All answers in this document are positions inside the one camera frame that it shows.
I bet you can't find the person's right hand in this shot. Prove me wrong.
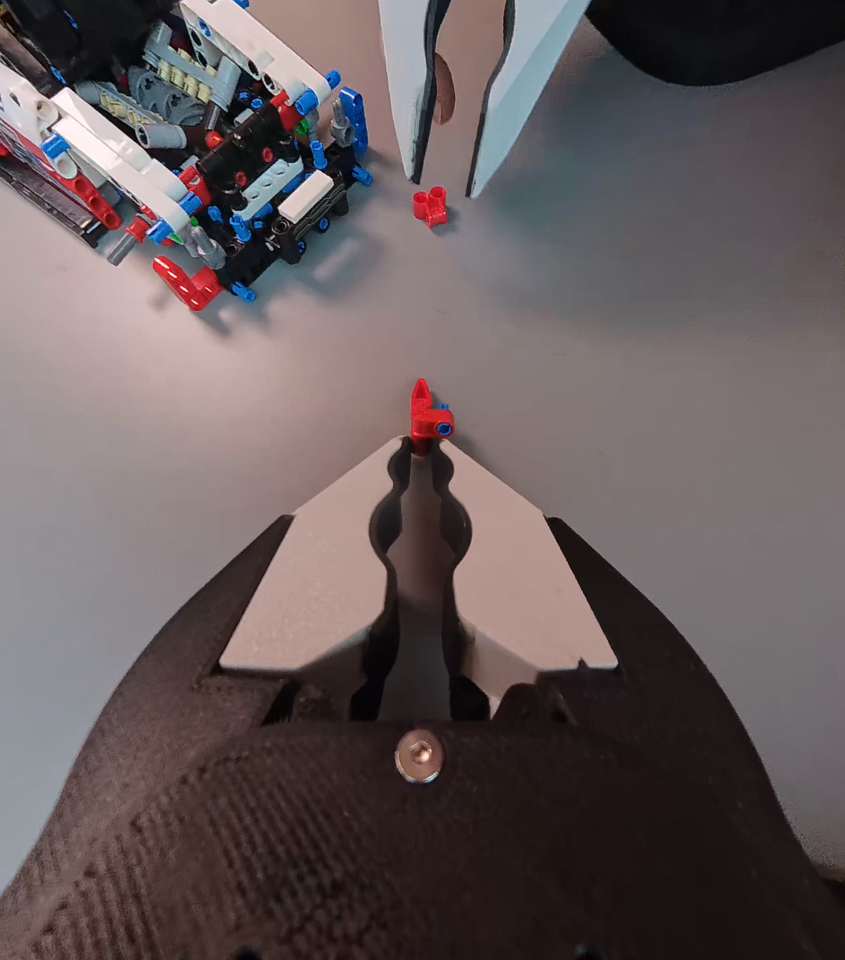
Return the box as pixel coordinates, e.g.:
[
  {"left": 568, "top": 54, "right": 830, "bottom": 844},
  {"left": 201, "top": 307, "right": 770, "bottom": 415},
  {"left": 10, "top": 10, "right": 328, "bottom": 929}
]
[{"left": 433, "top": 56, "right": 458, "bottom": 125}]

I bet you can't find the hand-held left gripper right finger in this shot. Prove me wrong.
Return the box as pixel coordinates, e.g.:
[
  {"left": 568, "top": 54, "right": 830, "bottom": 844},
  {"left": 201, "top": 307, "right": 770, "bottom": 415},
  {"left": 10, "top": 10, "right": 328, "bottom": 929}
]
[{"left": 428, "top": 438, "right": 620, "bottom": 720}]

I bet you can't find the toy brick race car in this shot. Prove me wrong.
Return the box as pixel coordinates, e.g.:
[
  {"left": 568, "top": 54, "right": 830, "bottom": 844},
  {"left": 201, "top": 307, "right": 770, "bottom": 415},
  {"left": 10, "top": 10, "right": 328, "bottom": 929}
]
[{"left": 0, "top": 0, "right": 376, "bottom": 312}]

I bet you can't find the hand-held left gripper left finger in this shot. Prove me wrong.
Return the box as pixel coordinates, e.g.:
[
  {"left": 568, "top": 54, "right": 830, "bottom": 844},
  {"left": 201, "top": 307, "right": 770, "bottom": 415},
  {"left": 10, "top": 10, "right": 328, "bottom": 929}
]
[{"left": 218, "top": 437, "right": 410, "bottom": 720}]

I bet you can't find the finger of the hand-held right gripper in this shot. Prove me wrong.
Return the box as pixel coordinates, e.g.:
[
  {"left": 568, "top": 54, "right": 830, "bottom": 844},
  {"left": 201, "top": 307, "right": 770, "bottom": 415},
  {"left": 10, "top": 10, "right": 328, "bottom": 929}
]
[
  {"left": 377, "top": 0, "right": 445, "bottom": 186},
  {"left": 465, "top": 0, "right": 593, "bottom": 201}
]

